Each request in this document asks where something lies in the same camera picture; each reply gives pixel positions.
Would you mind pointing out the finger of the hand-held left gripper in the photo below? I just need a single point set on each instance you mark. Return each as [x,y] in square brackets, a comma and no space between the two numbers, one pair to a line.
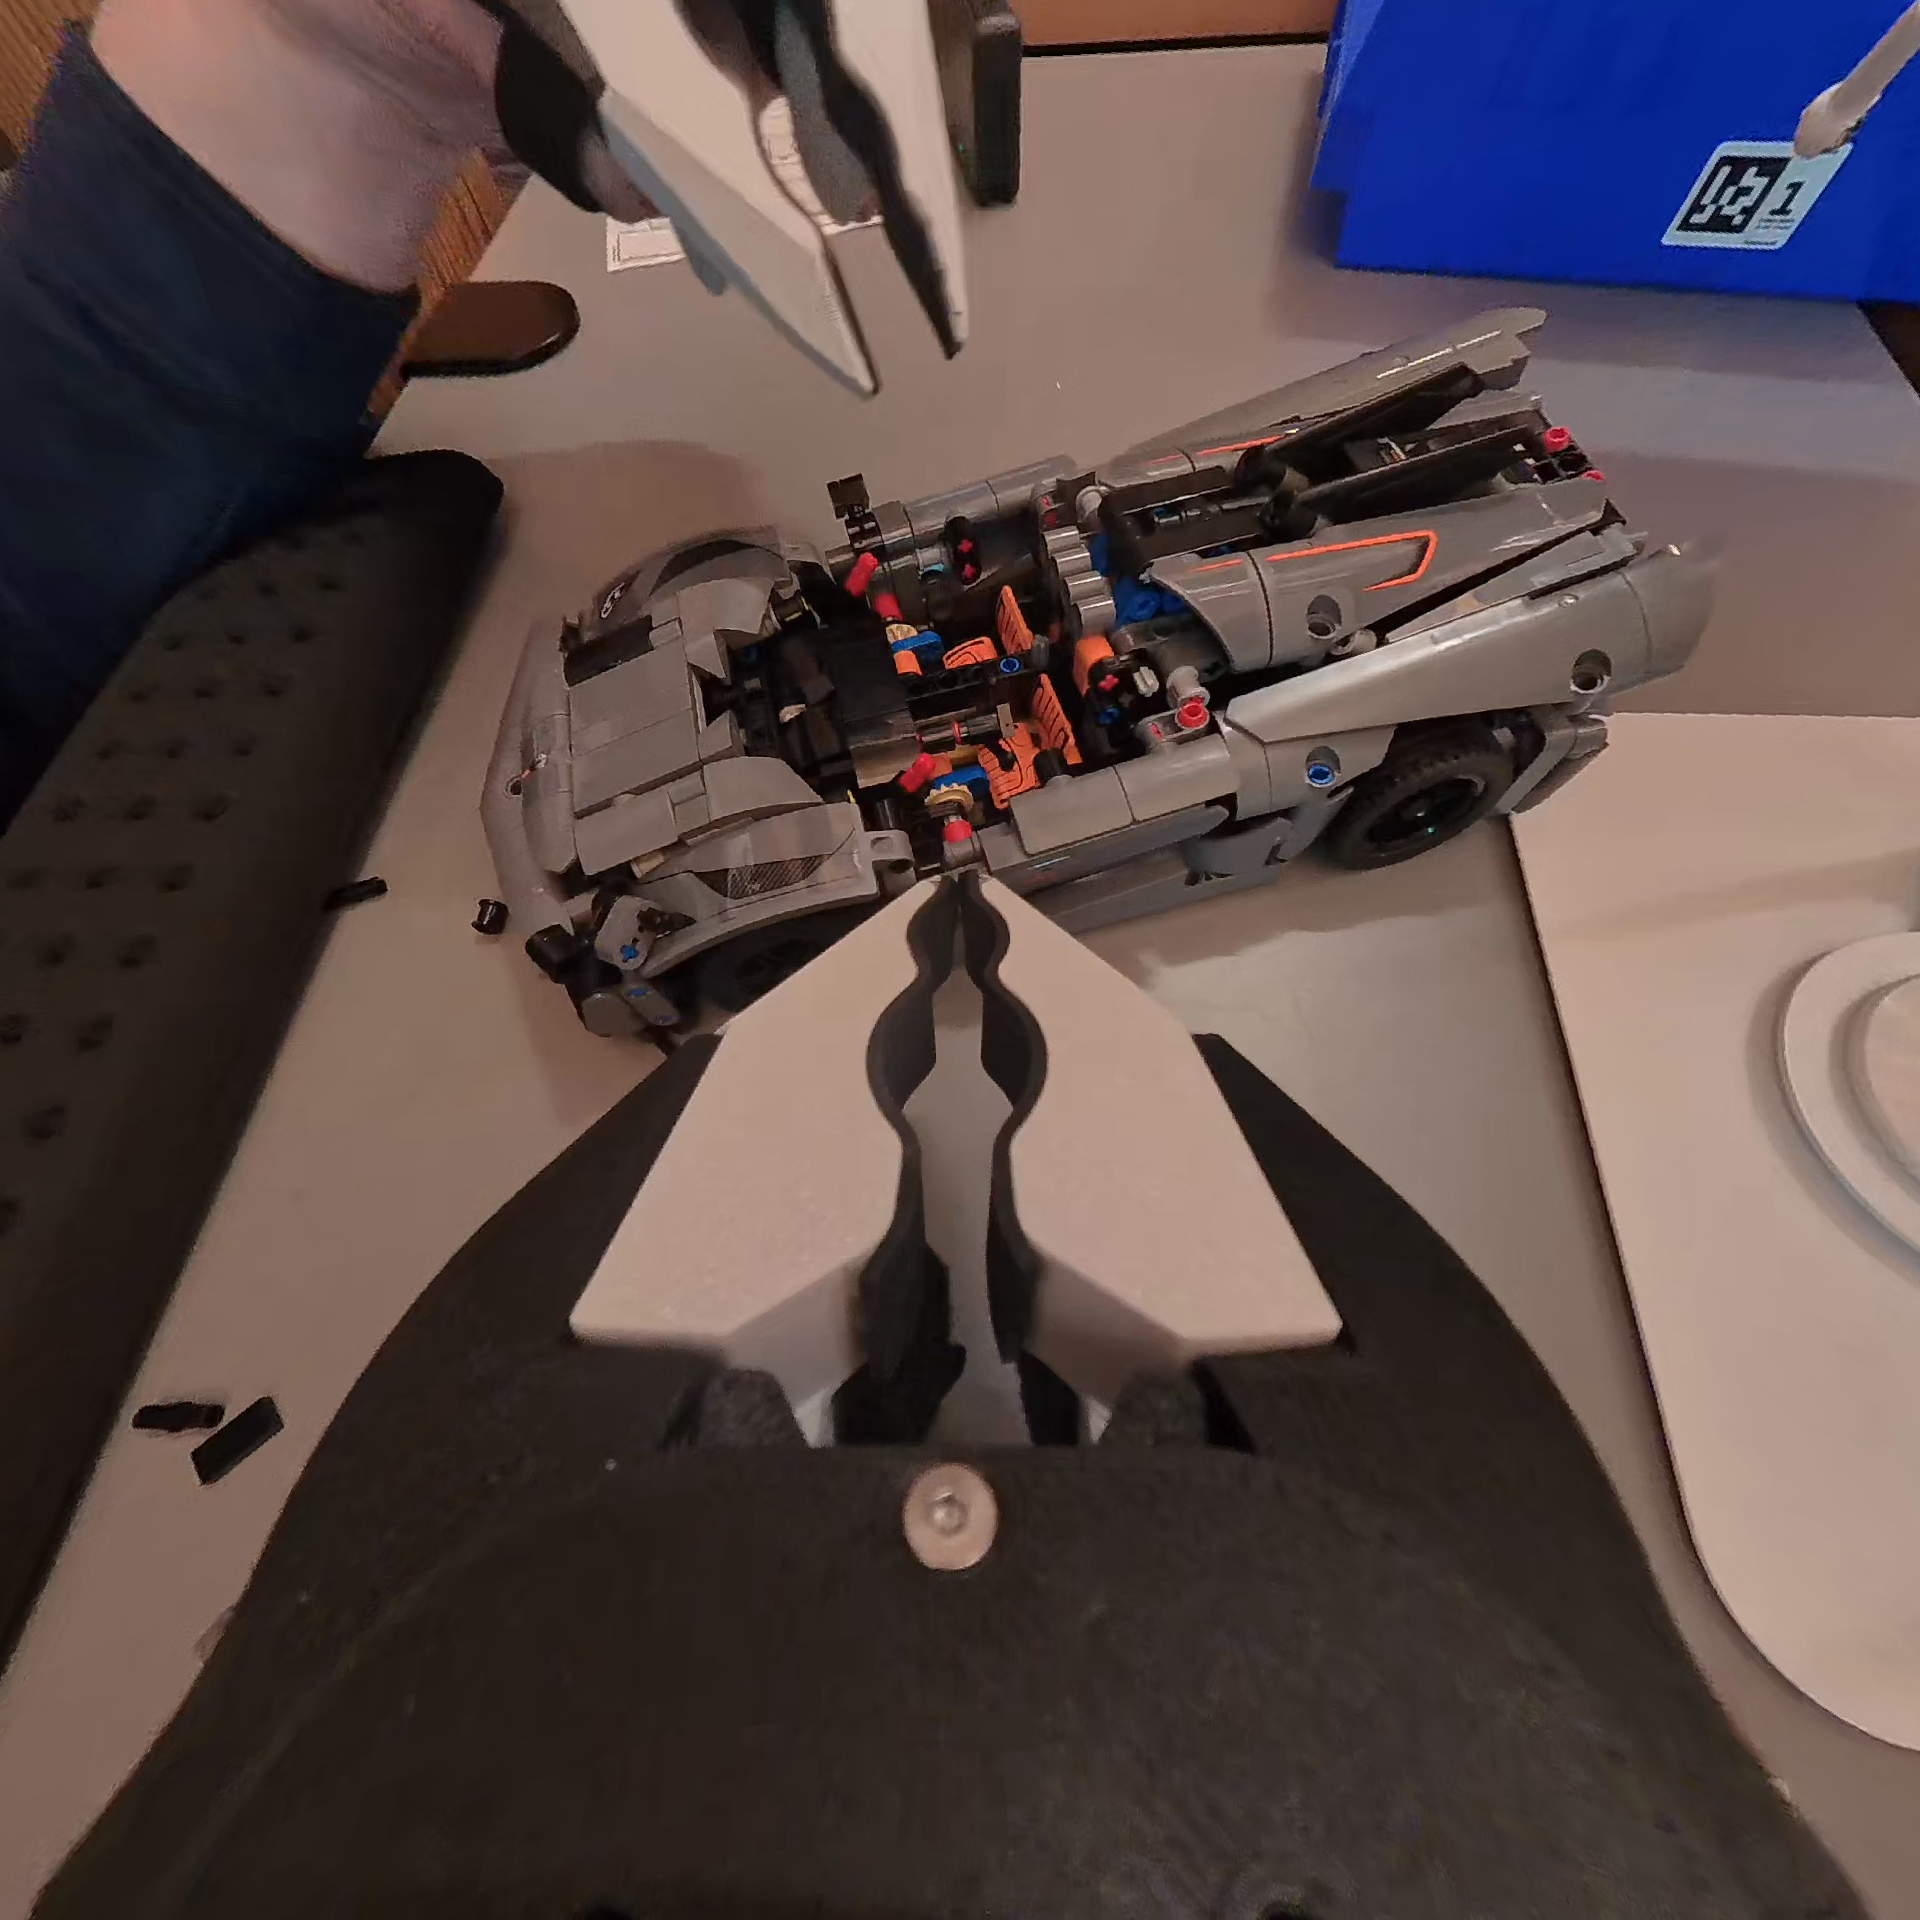
[908,120]
[704,165]

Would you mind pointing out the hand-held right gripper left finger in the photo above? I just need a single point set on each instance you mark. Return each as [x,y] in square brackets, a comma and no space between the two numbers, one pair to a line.
[751,1201]

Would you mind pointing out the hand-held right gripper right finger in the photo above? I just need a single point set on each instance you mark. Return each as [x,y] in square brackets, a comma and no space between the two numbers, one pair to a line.
[1170,1201]

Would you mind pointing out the grey orange lego car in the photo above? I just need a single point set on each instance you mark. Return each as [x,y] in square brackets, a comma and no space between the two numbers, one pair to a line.
[1351,645]

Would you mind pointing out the person's left forearm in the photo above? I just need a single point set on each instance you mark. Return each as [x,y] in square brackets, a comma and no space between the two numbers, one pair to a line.
[134,421]

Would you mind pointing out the lego sticker sheet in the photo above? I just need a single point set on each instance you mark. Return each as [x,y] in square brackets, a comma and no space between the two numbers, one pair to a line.
[645,248]

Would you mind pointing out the black lego tile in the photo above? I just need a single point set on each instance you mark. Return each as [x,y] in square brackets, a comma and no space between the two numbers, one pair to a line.
[237,1441]

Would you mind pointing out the person's left hand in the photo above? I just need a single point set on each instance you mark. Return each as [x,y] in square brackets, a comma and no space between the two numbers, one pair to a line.
[331,120]

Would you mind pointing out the black power bank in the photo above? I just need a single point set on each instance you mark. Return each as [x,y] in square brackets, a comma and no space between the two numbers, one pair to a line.
[990,105]

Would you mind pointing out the white book stand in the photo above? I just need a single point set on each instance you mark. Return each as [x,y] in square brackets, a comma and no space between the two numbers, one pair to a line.
[1680,1051]

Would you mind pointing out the blue storage bin white tag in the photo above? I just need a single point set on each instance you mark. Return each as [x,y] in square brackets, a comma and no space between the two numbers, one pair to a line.
[1501,151]

